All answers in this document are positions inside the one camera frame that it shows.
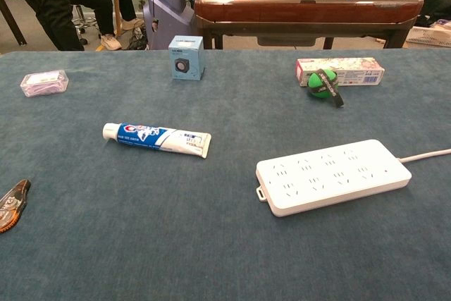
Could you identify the purple robot base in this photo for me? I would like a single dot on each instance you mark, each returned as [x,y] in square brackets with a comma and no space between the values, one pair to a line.
[169,8]

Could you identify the white power strip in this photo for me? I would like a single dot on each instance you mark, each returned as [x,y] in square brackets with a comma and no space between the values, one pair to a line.
[331,174]

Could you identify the blue white toothpaste tube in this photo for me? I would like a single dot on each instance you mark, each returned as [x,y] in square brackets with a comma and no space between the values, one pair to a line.
[158,138]

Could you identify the blue speaker box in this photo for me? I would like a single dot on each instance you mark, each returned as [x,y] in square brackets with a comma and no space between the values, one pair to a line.
[186,58]

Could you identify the blue table cloth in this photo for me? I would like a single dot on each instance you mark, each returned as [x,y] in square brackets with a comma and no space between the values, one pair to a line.
[176,227]

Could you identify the floral long cardboard box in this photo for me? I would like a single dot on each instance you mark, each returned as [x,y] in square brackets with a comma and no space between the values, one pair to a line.
[356,70]

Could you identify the brown mahjong table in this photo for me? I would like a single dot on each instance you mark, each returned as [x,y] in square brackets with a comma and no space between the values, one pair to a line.
[303,8]

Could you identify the seated person white sneakers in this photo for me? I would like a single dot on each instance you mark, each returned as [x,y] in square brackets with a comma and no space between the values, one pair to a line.
[105,1]

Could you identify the metal stool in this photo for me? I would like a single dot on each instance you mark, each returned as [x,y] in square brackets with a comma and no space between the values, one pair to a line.
[81,22]

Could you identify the clear plastic case purple contents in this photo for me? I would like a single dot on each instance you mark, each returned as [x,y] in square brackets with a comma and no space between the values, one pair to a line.
[44,82]

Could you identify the white plastic basket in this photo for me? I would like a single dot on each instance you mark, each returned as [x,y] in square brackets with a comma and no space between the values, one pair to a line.
[428,36]

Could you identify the person in black trousers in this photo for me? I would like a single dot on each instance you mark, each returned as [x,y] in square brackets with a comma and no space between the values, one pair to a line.
[42,1]

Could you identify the black orange correction tape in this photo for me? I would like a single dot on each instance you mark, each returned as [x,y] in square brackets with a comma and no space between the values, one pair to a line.
[12,206]

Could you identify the black bag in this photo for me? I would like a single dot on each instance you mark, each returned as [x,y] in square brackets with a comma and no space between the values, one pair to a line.
[436,6]

